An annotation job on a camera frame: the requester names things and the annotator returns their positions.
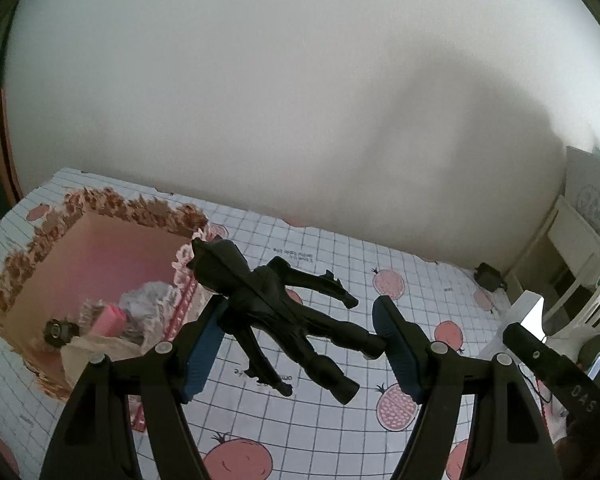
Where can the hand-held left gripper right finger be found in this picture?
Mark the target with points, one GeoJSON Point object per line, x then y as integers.
{"type": "Point", "coordinates": [395, 350]}

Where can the white paper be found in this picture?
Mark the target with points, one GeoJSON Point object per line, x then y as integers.
{"type": "Point", "coordinates": [145, 307]}

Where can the black power adapter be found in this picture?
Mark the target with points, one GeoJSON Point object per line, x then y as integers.
{"type": "Point", "coordinates": [487, 276]}

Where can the white wooden shelf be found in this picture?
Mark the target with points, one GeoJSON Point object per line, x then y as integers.
{"type": "Point", "coordinates": [570, 240]}

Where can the floral cardboard box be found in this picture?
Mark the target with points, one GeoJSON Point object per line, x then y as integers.
{"type": "Point", "coordinates": [95, 250]}

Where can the small black round gadget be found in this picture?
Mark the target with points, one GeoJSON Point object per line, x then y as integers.
{"type": "Point", "coordinates": [59, 332]}

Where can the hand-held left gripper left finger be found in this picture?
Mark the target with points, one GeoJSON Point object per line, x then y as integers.
{"type": "Point", "coordinates": [202, 355]}

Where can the white chair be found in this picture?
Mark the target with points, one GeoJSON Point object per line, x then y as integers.
{"type": "Point", "coordinates": [525, 315]}

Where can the checked tablecloth covered desktop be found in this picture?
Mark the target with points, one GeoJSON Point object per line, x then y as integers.
{"type": "Point", "coordinates": [330, 410]}

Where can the cream cloth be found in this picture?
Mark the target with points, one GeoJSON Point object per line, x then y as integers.
{"type": "Point", "coordinates": [105, 355]}

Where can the pink hair roller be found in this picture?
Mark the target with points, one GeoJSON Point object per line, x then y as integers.
{"type": "Point", "coordinates": [109, 320]}

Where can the black toy figure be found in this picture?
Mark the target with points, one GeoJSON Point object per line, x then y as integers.
{"type": "Point", "coordinates": [270, 300]}

